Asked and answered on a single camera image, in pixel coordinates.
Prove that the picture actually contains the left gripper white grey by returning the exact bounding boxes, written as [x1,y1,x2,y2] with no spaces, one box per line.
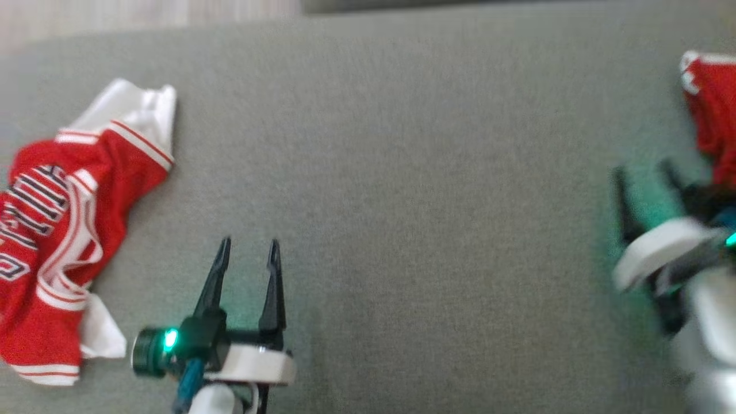
[131,237,297,385]

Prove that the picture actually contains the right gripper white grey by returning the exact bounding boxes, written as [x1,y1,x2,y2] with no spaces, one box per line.
[612,159,736,335]

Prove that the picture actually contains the red white sports shorts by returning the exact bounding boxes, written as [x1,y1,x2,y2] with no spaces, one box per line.
[680,50,736,188]

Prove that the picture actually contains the red white sports jersey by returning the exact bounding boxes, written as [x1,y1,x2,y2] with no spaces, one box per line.
[0,79,177,386]

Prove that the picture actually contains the grey fabric sofa seat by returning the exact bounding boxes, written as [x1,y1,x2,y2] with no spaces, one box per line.
[0,0,736,414]

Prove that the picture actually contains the grey fabric sofa cushion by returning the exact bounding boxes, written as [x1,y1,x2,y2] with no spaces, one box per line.
[302,0,576,14]

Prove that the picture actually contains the teal cable plug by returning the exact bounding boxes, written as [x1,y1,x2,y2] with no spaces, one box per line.
[174,358,205,414]

